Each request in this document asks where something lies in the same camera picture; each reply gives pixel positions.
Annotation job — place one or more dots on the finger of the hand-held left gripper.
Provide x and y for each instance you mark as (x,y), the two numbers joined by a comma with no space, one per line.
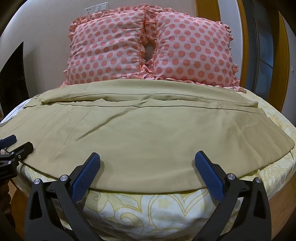
(22,150)
(10,139)

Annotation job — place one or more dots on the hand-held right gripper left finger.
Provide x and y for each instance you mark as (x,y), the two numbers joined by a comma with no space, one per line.
(83,176)

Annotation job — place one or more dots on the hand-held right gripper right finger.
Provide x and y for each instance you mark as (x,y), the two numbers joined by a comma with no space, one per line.
(209,173)

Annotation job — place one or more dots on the khaki pants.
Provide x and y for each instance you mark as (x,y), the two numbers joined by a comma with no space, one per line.
(138,129)

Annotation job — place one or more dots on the dark wooden furniture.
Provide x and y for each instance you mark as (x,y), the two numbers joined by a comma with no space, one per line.
(12,74)

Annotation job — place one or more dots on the yellow floral bed sheet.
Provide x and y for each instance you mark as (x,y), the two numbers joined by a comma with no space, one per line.
(148,213)

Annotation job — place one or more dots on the pink polka dot pillow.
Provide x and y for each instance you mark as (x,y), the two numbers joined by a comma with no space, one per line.
(192,48)
(108,46)

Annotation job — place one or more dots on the dark glass door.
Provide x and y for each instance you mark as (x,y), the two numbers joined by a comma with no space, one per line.
(263,51)

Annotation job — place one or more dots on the yellow wooden door frame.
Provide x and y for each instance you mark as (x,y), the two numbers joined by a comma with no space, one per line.
(261,39)

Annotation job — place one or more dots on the white wall socket panel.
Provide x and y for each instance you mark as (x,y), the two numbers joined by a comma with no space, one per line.
(96,8)

